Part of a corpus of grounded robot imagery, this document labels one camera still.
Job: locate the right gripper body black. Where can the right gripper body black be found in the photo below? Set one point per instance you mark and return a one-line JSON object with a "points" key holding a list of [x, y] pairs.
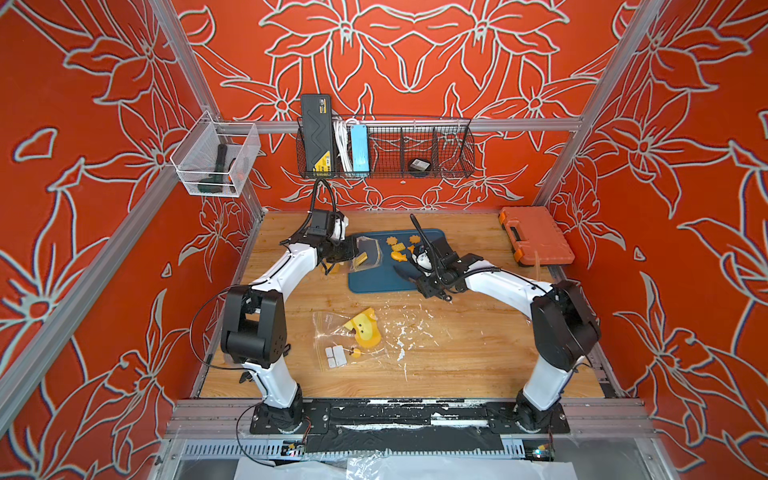
{"points": [[433, 283]]}

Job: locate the black metal tongs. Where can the black metal tongs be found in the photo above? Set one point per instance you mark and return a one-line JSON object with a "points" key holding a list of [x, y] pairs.
{"points": [[408, 273]]}

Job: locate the black box in basket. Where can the black box in basket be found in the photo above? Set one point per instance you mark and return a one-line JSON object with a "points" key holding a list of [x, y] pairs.
{"points": [[318, 135]]}

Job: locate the orange fish cookie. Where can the orange fish cookie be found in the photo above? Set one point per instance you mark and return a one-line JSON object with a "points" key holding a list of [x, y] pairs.
{"points": [[399, 256]]}

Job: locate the light blue power bank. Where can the light blue power bank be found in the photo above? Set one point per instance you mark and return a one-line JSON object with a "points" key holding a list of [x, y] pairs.
{"points": [[360, 150]]}

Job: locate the clear bag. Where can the clear bag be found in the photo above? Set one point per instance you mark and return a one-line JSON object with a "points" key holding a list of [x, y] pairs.
{"points": [[372, 247]]}

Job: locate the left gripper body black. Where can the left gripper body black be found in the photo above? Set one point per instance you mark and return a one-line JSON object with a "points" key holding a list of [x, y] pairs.
{"points": [[341, 250]]}

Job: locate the dark blue tray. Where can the dark blue tray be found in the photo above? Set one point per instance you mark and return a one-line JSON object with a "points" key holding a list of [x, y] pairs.
{"points": [[383, 279]]}

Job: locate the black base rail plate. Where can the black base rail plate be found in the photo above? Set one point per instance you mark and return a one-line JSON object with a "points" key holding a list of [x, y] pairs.
{"points": [[336, 427]]}

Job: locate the dark green screwdriver handle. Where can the dark green screwdriver handle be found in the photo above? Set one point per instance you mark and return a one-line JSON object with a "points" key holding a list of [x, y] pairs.
{"points": [[214, 182]]}

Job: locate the clear acrylic wall bin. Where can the clear acrylic wall bin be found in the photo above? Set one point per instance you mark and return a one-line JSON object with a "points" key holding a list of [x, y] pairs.
{"points": [[215, 158]]}

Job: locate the bag with yellow duck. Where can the bag with yellow duck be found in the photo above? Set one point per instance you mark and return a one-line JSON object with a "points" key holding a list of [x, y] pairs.
{"points": [[342, 341]]}

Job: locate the black wire wall basket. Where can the black wire wall basket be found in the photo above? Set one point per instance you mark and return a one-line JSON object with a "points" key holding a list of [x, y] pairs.
{"points": [[448, 143]]}

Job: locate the orange tool case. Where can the orange tool case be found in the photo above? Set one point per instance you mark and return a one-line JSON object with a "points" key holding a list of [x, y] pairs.
{"points": [[535, 237]]}

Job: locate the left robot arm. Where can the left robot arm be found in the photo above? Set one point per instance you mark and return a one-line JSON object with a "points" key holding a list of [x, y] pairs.
{"points": [[254, 327]]}

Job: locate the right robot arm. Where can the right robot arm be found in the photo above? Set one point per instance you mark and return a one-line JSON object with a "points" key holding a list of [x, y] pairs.
{"points": [[565, 329]]}

